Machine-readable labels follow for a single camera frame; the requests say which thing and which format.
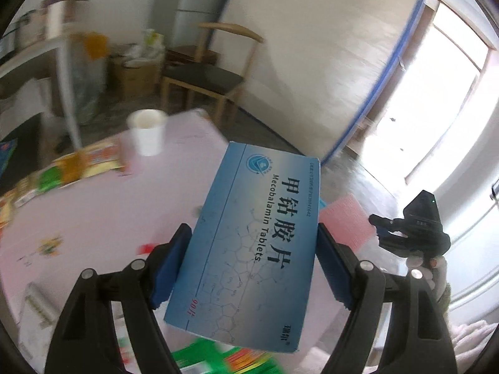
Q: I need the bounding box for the cardboard box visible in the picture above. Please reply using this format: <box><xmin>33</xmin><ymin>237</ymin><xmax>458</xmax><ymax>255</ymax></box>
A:
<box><xmin>111</xmin><ymin>60</ymin><xmax>162</xmax><ymax>100</ymax></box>

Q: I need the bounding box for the person's right hand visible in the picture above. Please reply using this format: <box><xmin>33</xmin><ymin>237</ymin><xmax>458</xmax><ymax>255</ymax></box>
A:
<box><xmin>405</xmin><ymin>255</ymin><xmax>449</xmax><ymax>301</ymax></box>

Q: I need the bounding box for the white mattress blue edge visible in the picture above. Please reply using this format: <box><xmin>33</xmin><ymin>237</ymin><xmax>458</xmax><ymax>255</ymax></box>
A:
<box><xmin>216</xmin><ymin>0</ymin><xmax>427</xmax><ymax>164</ymax></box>

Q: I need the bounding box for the blue medicine box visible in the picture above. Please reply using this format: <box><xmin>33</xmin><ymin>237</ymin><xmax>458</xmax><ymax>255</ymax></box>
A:
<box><xmin>163</xmin><ymin>141</ymin><xmax>322</xmax><ymax>355</ymax></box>

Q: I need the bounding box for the wooden chair dark seat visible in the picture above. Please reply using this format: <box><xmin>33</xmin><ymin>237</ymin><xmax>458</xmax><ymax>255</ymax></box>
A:
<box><xmin>161</xmin><ymin>22</ymin><xmax>265</xmax><ymax>131</ymax></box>

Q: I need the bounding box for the white paper bag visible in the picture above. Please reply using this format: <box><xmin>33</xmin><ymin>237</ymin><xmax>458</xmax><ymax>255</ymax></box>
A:
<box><xmin>0</xmin><ymin>80</ymin><xmax>53</xmax><ymax>117</ymax></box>

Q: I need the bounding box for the paper towel roll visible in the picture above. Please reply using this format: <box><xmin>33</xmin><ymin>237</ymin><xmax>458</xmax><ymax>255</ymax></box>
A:
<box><xmin>47</xmin><ymin>2</ymin><xmax>65</xmax><ymax>40</ymax></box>

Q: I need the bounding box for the green snack bag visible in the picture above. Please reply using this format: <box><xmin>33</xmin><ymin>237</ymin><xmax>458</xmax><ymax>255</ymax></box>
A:
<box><xmin>172</xmin><ymin>339</ymin><xmax>281</xmax><ymax>374</ymax></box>

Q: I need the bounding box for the grey fridge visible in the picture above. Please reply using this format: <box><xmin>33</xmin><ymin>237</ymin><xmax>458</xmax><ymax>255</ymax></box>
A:
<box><xmin>172</xmin><ymin>0</ymin><xmax>242</xmax><ymax>53</ymax></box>

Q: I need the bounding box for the green small packet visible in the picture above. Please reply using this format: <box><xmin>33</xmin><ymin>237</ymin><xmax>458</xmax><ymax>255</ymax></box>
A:
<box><xmin>35</xmin><ymin>165</ymin><xmax>65</xmax><ymax>193</ymax></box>

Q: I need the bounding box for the yellow orange snack packet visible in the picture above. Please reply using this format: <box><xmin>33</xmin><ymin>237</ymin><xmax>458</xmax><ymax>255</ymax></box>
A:
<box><xmin>51</xmin><ymin>140</ymin><xmax>125</xmax><ymax>188</ymax></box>

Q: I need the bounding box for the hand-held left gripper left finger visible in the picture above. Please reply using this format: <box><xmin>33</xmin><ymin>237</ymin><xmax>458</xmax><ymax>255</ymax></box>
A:
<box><xmin>44</xmin><ymin>223</ymin><xmax>193</xmax><ymax>374</ymax></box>

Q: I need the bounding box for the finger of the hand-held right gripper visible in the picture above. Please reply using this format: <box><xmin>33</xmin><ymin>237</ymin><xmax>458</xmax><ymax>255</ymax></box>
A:
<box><xmin>369</xmin><ymin>213</ymin><xmax>405</xmax><ymax>231</ymax></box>
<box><xmin>376</xmin><ymin>232</ymin><xmax>408</xmax><ymax>256</ymax></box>

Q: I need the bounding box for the yellow plastic bag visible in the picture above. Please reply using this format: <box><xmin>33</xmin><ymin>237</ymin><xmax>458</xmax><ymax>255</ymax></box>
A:
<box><xmin>84</xmin><ymin>33</ymin><xmax>110</xmax><ymax>59</ymax></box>

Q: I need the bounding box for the white paper cup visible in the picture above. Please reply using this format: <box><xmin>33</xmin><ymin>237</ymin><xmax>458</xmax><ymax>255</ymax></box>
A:
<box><xmin>127</xmin><ymin>109</ymin><xmax>168</xmax><ymax>157</ymax></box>

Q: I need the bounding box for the white gold small box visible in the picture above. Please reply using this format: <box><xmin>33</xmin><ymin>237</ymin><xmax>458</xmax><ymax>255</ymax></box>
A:
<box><xmin>13</xmin><ymin>187</ymin><xmax>37</xmax><ymax>207</ymax></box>

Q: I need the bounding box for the pink sponge cloth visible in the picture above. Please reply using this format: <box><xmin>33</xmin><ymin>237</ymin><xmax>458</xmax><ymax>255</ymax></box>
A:
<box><xmin>320</xmin><ymin>194</ymin><xmax>377</xmax><ymax>251</ymax></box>

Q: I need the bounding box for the clear plastic bag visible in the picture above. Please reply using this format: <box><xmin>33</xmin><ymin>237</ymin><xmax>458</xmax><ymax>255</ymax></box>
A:
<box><xmin>64</xmin><ymin>39</ymin><xmax>108</xmax><ymax>125</ymax></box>

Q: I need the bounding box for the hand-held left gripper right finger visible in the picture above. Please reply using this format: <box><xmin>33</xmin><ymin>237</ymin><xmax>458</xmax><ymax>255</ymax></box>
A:
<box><xmin>317</xmin><ymin>222</ymin><xmax>458</xmax><ymax>374</ymax></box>

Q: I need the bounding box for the white metal table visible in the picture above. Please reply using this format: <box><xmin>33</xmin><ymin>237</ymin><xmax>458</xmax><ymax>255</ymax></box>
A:
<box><xmin>0</xmin><ymin>31</ymin><xmax>84</xmax><ymax>152</ymax></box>

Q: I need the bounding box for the pink tablecloth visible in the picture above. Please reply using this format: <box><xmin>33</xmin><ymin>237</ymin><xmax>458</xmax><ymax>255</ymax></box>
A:
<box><xmin>0</xmin><ymin>109</ymin><xmax>332</xmax><ymax>374</ymax></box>

